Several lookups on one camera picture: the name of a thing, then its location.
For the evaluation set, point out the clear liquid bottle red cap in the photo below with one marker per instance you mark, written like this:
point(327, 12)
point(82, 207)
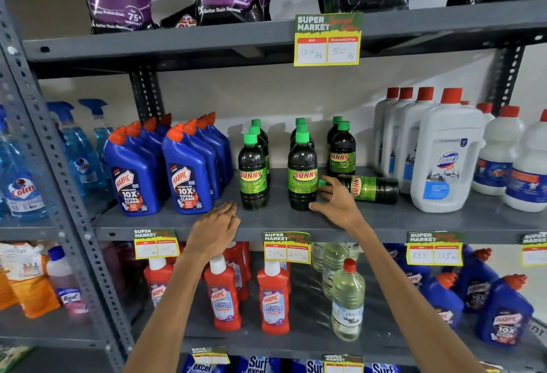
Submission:
point(348, 304)

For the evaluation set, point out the small white bottle red cap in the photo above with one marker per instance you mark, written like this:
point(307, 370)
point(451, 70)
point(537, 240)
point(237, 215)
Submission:
point(485, 111)
point(495, 159)
point(527, 172)

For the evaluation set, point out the green packet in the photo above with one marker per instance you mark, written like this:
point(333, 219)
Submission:
point(13, 360)

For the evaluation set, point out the row of blue detergent packets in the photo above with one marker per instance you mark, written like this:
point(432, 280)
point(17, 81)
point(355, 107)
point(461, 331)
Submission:
point(260, 366)

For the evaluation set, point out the pink bottle blue cap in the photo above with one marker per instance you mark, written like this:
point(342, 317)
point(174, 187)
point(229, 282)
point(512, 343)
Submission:
point(68, 287)

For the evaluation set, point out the group of dark green-capped bottles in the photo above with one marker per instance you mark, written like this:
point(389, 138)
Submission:
point(252, 174)

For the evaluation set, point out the large white bottle red cap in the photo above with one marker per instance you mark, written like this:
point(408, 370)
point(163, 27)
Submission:
point(446, 159)
point(395, 129)
point(379, 129)
point(412, 138)

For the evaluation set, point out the blue glass cleaner spray bottle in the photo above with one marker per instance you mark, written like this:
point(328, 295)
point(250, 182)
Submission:
point(21, 189)
point(100, 129)
point(81, 159)

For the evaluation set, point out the dark cleaner bottle green cap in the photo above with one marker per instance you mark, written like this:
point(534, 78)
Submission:
point(369, 189)

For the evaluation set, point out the person's right thumb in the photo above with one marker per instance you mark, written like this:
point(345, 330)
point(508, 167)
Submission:
point(318, 206)

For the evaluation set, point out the grey metal shelf rack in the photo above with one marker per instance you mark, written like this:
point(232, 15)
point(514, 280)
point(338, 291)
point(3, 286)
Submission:
point(30, 231)
point(179, 44)

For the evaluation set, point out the person's left forearm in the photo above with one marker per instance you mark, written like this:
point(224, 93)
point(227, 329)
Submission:
point(166, 317)

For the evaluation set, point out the orange refill pouch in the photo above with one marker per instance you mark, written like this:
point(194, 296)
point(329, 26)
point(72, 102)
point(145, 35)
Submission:
point(25, 278)

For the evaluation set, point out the person's right hand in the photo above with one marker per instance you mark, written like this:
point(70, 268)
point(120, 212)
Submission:
point(342, 208)

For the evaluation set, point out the person's right forearm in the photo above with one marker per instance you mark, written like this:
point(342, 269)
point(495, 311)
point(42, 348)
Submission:
point(410, 300)

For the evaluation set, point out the person's left hand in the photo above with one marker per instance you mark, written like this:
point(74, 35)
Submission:
point(211, 231)

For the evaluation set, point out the yellow green price tag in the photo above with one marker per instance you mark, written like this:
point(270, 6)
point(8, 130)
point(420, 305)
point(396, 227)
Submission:
point(433, 251)
point(156, 246)
point(534, 251)
point(343, 364)
point(327, 41)
point(210, 355)
point(287, 249)

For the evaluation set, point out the blue toilet cleaner bottle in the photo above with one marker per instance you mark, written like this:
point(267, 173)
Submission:
point(412, 276)
point(444, 304)
point(504, 321)
point(476, 287)

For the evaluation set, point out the rows of blue toilet cleaners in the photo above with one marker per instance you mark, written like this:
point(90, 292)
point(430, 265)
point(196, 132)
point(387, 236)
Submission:
point(133, 182)

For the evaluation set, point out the person's left fingers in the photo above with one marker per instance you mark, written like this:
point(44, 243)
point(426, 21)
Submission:
point(226, 211)

